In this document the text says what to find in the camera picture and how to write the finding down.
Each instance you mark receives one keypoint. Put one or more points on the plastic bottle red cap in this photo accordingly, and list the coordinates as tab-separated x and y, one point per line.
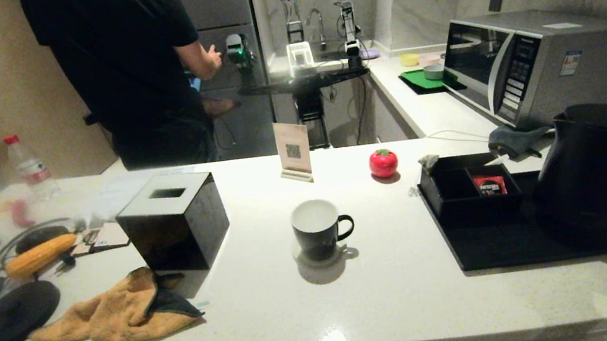
32	171

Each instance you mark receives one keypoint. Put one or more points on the purple plate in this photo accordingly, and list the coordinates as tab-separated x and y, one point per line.
369	54

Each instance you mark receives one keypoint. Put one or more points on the brown stool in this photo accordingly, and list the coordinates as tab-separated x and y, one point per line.
217	107

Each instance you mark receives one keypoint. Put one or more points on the black oval device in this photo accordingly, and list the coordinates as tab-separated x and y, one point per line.
39	236

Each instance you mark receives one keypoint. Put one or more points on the black rectangular serving tray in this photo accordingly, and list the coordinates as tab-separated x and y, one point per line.
498	245

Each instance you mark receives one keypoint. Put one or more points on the yellow bowl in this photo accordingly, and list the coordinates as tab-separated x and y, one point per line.
408	60

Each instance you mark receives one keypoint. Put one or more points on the green tray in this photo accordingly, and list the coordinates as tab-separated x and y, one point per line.
417	81

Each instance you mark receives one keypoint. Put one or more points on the grey tall cabinet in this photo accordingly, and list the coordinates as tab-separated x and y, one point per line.
225	0

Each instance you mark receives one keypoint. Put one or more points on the person in black shirt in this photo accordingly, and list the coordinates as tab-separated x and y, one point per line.
123	71

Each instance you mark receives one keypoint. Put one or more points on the grey folded cloth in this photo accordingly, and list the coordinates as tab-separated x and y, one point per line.
508	139

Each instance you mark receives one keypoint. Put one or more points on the black electric kettle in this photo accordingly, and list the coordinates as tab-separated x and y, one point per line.
593	169

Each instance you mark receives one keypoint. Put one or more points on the black stand-mounted robot arm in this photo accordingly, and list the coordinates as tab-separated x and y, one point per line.
347	20

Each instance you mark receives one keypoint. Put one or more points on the grey tea bag wrapper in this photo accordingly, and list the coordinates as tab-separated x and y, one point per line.
428	162

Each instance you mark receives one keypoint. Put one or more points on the chrome sink faucet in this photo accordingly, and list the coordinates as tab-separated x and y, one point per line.
321	32

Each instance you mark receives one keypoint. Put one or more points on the yellow toy corn cob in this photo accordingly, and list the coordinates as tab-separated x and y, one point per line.
41	255

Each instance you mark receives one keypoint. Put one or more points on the black wall socket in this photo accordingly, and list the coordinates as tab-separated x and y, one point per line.
494	1

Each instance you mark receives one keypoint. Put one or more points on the black compartment sachet box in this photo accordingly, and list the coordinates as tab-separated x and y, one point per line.
453	207

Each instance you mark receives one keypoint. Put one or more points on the pink bowl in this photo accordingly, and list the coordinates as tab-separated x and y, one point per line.
428	60

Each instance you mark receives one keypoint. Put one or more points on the red tomato-shaped timer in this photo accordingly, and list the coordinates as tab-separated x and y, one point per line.
382	164

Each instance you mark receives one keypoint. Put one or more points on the white rack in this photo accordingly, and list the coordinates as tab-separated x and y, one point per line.
299	57

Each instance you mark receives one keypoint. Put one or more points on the black round kettle base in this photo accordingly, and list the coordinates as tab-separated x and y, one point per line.
17	314

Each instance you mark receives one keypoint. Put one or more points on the green-lit camera device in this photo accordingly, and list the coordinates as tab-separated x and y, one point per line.
235	50

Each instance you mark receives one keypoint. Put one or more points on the grey bowl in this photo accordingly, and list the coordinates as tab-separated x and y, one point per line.
433	72

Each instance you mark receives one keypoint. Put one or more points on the black glossy tissue box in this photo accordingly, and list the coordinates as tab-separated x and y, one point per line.
183	231

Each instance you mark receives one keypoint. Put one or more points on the red coffee sachet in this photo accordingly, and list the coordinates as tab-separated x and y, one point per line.
489	185

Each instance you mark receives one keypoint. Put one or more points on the clear blender jug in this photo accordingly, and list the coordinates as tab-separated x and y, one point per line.
290	15

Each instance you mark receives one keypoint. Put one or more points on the QR code sign stand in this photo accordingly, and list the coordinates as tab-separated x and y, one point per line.
292	148

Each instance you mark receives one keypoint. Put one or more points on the black round pedestal table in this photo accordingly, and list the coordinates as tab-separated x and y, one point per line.
304	82

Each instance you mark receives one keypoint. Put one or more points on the tan wooden door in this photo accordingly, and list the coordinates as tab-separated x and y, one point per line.
13	113

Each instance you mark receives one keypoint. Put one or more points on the black mug white inside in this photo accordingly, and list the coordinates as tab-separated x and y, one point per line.
318	241

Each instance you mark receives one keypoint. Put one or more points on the small clear wrapper scrap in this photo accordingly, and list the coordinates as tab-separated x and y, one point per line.
413	192

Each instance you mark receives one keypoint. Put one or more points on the red toy chili pepper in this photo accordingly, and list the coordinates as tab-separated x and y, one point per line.
21	214

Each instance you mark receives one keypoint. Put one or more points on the silver microwave oven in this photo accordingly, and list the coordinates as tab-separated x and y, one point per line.
557	70

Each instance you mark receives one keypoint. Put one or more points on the orange microfiber cloth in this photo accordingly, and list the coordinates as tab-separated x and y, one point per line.
118	312

